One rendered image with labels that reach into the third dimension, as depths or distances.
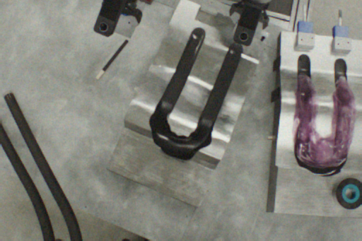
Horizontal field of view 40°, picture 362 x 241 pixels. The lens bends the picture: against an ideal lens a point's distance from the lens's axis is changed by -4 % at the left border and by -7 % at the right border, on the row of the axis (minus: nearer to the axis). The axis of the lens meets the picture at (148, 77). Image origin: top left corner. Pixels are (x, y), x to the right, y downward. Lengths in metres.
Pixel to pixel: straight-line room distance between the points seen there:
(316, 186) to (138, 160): 0.46
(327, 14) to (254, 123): 1.15
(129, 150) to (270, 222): 0.43
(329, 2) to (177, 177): 1.43
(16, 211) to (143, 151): 1.06
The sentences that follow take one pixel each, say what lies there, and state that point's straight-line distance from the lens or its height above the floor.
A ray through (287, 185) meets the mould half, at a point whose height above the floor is 0.91.
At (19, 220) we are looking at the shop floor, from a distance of 2.28.
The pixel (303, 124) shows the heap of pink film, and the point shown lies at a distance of 1.34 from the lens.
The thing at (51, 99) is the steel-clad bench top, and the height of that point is 0.80.
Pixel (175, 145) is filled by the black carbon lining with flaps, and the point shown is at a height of 0.87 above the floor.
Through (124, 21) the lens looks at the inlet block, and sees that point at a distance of 1.32.
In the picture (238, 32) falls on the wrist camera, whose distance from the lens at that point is 1.23.
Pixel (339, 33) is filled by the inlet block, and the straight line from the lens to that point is 1.49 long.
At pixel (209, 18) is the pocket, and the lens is 1.43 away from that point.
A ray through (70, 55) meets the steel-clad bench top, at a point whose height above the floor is 0.80.
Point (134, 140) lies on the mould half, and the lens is 1.34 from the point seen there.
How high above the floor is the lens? 2.19
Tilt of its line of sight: 75 degrees down
